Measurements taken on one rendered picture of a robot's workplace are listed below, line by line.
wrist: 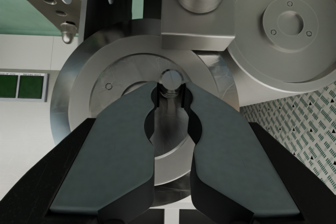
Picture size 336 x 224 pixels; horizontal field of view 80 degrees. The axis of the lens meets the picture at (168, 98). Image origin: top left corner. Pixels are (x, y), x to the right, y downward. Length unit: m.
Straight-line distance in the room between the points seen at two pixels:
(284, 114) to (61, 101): 0.27
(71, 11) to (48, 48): 2.91
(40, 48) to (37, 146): 2.96
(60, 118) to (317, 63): 0.21
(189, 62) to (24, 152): 0.49
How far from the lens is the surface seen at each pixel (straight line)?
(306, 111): 0.28
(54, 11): 0.53
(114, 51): 0.17
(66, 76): 0.18
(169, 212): 0.53
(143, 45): 0.16
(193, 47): 0.16
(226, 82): 0.17
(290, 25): 0.21
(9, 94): 0.60
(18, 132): 0.59
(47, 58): 3.37
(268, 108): 0.35
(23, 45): 3.61
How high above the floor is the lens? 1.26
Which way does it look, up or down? 7 degrees down
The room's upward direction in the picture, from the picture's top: 178 degrees counter-clockwise
